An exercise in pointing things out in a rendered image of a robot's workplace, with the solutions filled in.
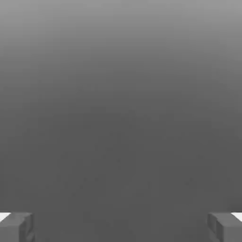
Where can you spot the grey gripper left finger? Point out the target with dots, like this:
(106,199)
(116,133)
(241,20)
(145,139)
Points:
(13,227)

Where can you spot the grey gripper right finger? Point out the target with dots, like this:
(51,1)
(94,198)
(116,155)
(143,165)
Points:
(226,228)

